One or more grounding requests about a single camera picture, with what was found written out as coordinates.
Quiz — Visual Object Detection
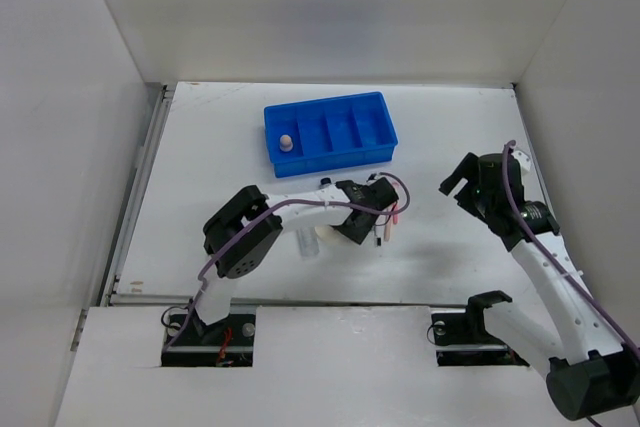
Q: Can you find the light pink tube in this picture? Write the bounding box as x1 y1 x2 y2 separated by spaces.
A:
383 207 394 242

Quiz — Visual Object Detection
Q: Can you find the orange makeup sponge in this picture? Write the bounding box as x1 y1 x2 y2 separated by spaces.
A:
279 134 294 153

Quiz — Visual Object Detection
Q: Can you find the pink small brush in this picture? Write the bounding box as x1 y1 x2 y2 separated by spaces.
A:
389 197 402 225

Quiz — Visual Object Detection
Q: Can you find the white round powder puff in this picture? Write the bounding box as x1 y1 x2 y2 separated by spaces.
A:
315 225 347 245

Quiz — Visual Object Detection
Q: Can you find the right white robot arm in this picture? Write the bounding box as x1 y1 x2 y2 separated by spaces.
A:
432 145 639 421

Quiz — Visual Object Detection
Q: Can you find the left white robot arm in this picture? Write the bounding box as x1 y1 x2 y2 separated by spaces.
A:
186 175 408 345

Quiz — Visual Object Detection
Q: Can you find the blue divided plastic tray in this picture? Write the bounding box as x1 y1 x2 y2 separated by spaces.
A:
263 92 398 178

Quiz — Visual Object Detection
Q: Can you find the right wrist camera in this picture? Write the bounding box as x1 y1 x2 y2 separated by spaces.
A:
511 148 533 176

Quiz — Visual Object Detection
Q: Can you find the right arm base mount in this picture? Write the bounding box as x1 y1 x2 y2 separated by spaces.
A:
427 309 529 367

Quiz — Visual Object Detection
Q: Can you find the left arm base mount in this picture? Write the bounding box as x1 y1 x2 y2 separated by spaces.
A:
160 305 257 368

